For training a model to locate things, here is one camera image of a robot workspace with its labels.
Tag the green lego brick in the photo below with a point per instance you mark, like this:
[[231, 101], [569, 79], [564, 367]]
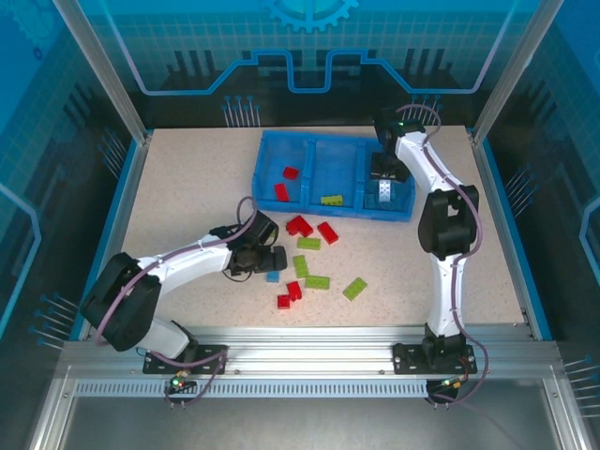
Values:
[[300, 265], [317, 281], [309, 243], [355, 288], [332, 200]]

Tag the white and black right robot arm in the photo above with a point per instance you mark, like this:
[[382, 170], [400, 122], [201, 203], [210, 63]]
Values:
[[445, 300]]

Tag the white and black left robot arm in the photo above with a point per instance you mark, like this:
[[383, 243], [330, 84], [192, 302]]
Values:
[[197, 262]]

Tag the blue three-compartment plastic tray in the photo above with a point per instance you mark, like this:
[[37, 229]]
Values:
[[328, 164]]

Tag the blue table edge trim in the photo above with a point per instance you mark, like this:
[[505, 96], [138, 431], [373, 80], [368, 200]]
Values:
[[123, 187], [499, 187]]

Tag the small controller board with LED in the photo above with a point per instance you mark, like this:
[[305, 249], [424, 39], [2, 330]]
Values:
[[180, 383], [450, 384]]

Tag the grey metal bottom plate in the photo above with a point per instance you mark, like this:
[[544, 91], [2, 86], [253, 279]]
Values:
[[304, 426]]

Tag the aluminium mounting rail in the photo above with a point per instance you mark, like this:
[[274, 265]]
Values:
[[304, 347]]

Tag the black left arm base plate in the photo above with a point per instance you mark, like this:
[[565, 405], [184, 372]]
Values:
[[208, 349]]

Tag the aluminium frame post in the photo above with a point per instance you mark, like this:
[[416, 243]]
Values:
[[512, 70], [112, 79]]

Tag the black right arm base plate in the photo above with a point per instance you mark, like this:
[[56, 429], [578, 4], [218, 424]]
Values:
[[405, 358]]

